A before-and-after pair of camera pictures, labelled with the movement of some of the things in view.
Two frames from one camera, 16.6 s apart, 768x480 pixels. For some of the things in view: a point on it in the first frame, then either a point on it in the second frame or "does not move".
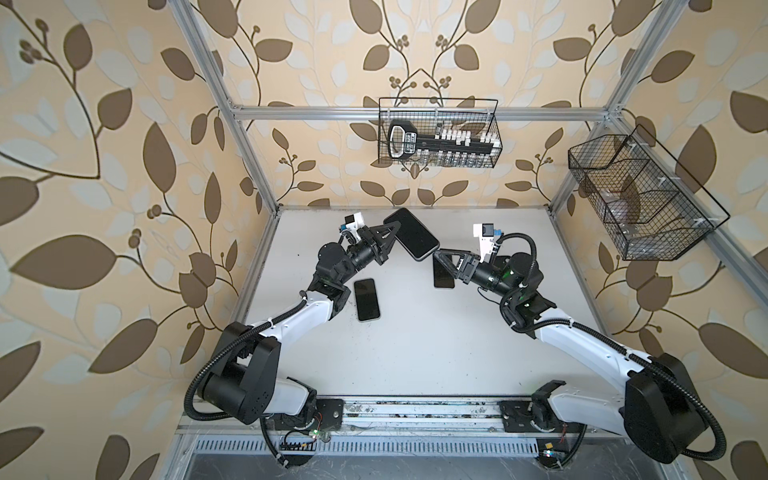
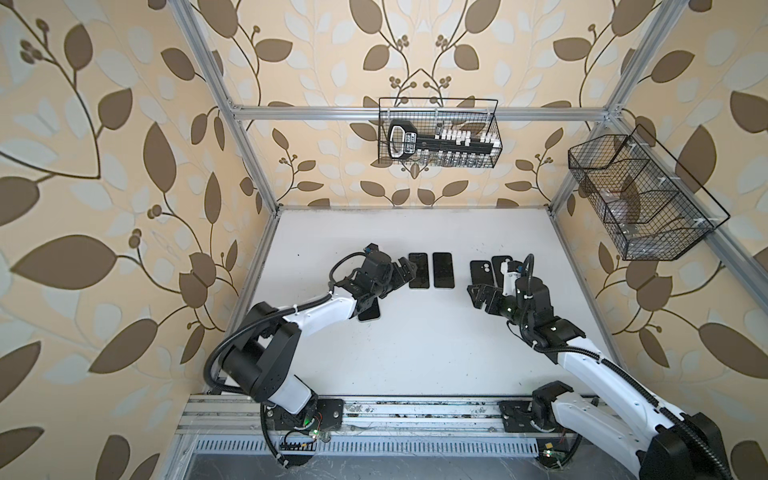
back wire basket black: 443,132 does not move
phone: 442,278 does not move
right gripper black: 460,271 → 493,292
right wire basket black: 655,207 does not move
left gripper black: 369,243 → 399,276
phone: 412,235 → 421,279
